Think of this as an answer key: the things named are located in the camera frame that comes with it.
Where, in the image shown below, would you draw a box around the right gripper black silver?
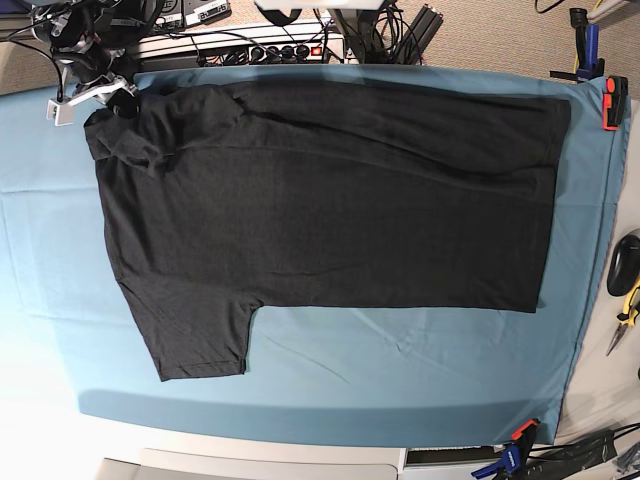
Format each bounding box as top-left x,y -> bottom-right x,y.
54,47 -> 140,119

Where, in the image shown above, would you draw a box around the black T-shirt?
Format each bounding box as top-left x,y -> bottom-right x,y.
84,81 -> 571,381

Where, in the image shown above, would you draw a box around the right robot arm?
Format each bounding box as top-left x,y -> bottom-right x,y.
31,1 -> 164,126

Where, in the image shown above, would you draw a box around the black aluminium extrusion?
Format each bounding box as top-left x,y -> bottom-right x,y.
395,4 -> 443,65

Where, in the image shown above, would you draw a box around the blue bar clamp top right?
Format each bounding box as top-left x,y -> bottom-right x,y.
549,8 -> 605,83

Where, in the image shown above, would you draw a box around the orange black clamp top right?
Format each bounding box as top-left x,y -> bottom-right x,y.
602,75 -> 628,131

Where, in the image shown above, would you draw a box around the black computer mouse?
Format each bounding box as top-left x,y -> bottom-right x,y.
607,234 -> 639,297

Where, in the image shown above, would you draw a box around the orange blue clamp bottom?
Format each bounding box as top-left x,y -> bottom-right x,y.
471,418 -> 540,480

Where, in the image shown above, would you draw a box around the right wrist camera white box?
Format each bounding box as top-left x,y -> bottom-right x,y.
46,99 -> 74,127

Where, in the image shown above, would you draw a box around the black power strip red switch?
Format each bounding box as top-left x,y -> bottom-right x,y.
197,43 -> 326,66

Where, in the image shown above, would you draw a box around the yellow handled pliers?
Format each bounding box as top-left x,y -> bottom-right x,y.
606,280 -> 639,356

